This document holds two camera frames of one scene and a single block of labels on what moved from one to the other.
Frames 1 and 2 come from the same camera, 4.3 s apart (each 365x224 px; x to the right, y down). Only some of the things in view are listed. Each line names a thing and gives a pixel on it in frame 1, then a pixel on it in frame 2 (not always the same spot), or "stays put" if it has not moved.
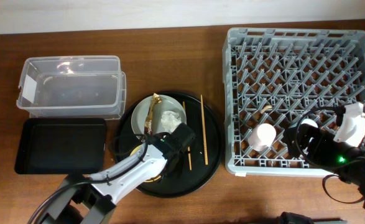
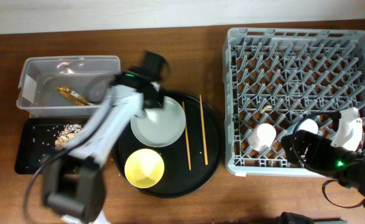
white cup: x=262 y=137 stays put
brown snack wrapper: x=156 y=99 to x=74 y=96
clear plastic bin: x=91 y=87 stays put
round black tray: x=194 y=167 stays put
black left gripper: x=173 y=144 to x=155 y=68
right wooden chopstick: x=206 y=158 stays put
